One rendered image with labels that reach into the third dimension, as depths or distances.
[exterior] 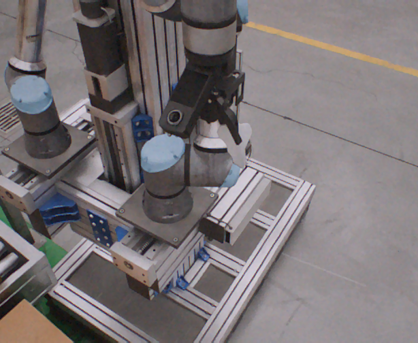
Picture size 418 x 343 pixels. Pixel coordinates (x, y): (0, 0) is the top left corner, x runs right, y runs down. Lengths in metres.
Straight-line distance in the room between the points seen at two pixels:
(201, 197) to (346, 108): 2.30
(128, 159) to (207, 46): 0.85
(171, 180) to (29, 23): 0.65
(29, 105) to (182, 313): 1.12
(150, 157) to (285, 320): 1.37
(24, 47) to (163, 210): 0.67
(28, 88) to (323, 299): 1.69
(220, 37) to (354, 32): 3.92
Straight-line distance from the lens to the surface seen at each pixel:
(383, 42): 4.43
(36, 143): 1.52
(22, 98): 1.43
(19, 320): 1.80
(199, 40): 0.61
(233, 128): 0.68
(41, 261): 1.84
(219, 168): 1.13
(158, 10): 1.01
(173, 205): 1.24
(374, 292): 2.48
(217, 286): 2.11
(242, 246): 2.24
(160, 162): 1.12
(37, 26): 1.49
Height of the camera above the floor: 2.05
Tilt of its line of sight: 46 degrees down
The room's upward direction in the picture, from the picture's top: straight up
